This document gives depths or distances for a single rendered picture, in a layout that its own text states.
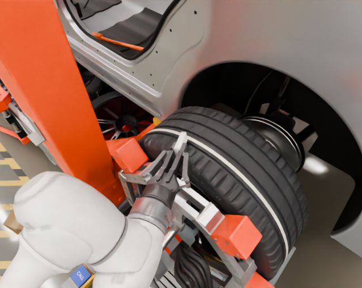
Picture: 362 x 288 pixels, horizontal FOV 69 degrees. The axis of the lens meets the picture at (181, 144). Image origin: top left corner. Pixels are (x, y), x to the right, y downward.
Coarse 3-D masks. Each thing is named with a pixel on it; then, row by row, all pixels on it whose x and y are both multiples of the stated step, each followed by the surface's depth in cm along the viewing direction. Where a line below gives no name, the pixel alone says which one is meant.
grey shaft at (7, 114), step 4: (4, 112) 189; (8, 112) 192; (4, 116) 192; (8, 116) 192; (12, 116) 194; (8, 120) 194; (12, 120) 196; (16, 120) 196; (12, 124) 199; (16, 124) 201; (16, 128) 203; (20, 128) 207; (16, 132) 205; (20, 132) 206; (24, 132) 209; (20, 136) 208; (24, 136) 211
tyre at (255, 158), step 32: (160, 128) 86; (192, 128) 79; (224, 128) 77; (192, 160) 70; (256, 160) 73; (224, 192) 67; (288, 192) 74; (256, 224) 67; (288, 224) 74; (256, 256) 76
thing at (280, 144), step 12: (240, 120) 113; (252, 120) 106; (264, 120) 104; (264, 132) 105; (276, 132) 101; (288, 132) 100; (276, 144) 105; (288, 144) 100; (288, 156) 104; (300, 156) 102
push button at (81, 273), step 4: (80, 268) 119; (84, 268) 119; (76, 272) 118; (80, 272) 118; (84, 272) 118; (88, 272) 118; (72, 276) 117; (76, 276) 117; (80, 276) 116; (84, 276) 117; (88, 276) 117; (72, 280) 116; (76, 280) 116; (80, 280) 116; (84, 280) 116; (76, 284) 115; (80, 284) 115
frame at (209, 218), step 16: (128, 176) 86; (128, 192) 100; (192, 192) 71; (176, 208) 72; (192, 208) 68; (208, 208) 68; (208, 224) 66; (208, 240) 70; (224, 256) 69; (224, 272) 95; (240, 272) 71
